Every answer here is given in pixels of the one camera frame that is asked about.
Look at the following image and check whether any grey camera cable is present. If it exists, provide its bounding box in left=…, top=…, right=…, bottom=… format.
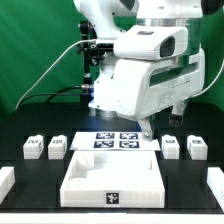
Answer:
left=14, top=39, right=98, bottom=111

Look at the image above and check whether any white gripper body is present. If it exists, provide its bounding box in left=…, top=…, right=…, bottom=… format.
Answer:
left=113, top=49, right=205, bottom=121

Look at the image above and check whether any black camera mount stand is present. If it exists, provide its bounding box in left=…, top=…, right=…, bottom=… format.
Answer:
left=77, top=21, right=113, bottom=103

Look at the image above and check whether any white front obstacle bar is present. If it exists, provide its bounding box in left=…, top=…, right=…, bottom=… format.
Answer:
left=0, top=213, right=224, bottom=224

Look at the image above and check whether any white tag sheet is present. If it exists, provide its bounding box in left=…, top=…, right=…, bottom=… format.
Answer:
left=70, top=132, right=160, bottom=151

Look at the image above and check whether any white left obstacle block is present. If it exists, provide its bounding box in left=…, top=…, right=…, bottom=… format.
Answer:
left=0, top=167, right=15, bottom=204

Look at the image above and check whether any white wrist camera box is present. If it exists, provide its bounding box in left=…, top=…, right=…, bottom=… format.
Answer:
left=114, top=25, right=188, bottom=61

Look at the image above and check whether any white obstacle block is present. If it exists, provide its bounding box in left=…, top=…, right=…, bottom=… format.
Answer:
left=207, top=167, right=224, bottom=212
left=0, top=167, right=15, bottom=204

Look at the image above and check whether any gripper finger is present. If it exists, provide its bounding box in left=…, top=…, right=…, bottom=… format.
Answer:
left=169, top=101, right=187, bottom=127
left=138, top=118, right=153, bottom=142

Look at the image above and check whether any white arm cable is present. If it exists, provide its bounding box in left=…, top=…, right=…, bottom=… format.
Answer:
left=191, top=56, right=224, bottom=100

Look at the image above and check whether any black base cable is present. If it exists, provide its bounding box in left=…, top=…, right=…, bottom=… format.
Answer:
left=19, top=84, right=95, bottom=107

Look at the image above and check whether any white right obstacle block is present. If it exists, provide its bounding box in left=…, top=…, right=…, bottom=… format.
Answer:
left=207, top=167, right=224, bottom=212

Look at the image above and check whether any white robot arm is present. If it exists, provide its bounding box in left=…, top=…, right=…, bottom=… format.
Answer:
left=73, top=0, right=224, bottom=141

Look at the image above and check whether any white square table top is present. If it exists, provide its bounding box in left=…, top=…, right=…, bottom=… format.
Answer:
left=60, top=151, right=165, bottom=208

